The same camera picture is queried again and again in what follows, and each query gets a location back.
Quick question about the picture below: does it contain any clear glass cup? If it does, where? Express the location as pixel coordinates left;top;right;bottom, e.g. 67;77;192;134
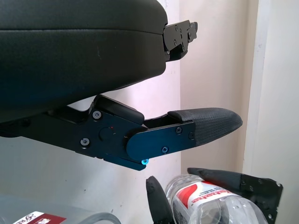
0;193;120;224

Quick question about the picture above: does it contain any clear plastic water bottle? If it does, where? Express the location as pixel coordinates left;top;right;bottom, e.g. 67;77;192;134
164;174;270;224

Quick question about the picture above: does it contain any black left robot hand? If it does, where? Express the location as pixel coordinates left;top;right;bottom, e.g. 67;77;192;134
0;0;244;171

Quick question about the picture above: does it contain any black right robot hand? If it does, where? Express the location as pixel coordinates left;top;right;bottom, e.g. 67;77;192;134
145;167;284;224

